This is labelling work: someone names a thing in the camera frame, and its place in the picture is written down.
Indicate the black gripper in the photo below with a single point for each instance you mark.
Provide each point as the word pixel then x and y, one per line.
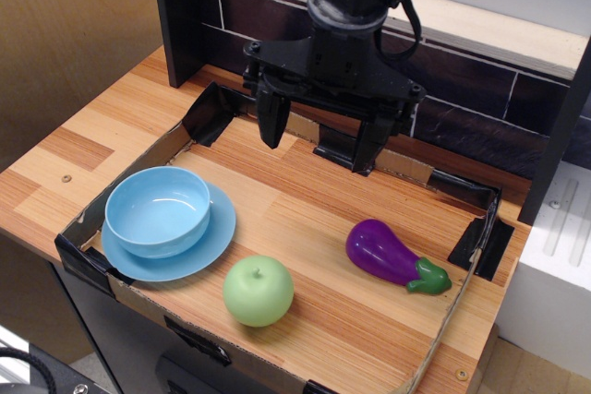
pixel 338 73

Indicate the light blue bowl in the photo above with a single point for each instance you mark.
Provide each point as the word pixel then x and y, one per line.
pixel 159 212

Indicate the purple toy eggplant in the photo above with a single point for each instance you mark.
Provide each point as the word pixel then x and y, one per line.
pixel 374 247

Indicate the green toy apple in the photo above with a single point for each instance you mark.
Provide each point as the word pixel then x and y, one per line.
pixel 258 291

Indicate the cardboard fence with black tape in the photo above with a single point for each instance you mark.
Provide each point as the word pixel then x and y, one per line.
pixel 346 331

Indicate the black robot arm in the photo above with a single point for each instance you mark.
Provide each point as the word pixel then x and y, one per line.
pixel 362 17

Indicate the white ribbed appliance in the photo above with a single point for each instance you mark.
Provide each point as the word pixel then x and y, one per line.
pixel 546 310

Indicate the dark wooden backboard frame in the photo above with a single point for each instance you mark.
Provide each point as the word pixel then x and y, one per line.
pixel 502 92

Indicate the light blue plate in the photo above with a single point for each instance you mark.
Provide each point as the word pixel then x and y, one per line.
pixel 194 246

